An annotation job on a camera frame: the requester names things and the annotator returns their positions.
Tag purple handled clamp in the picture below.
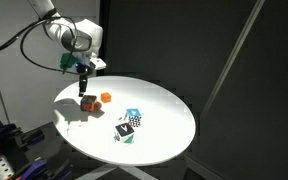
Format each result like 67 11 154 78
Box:
12 158 49 180

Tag black spring clamp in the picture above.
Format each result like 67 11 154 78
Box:
15 128 46 150

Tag blue handled clamp orange trigger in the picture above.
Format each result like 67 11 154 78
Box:
0 123 23 153

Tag small orange cube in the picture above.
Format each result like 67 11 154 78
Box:
100 91 113 104

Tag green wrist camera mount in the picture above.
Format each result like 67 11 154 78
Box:
58 52 81 71

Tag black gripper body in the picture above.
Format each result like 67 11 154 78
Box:
75 61 97 80

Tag blue checkered picture block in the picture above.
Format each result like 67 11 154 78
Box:
125 108 142 128

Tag white table base legs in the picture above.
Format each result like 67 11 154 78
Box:
77 162 158 180

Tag black letter V block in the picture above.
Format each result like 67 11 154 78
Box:
113 122 136 145

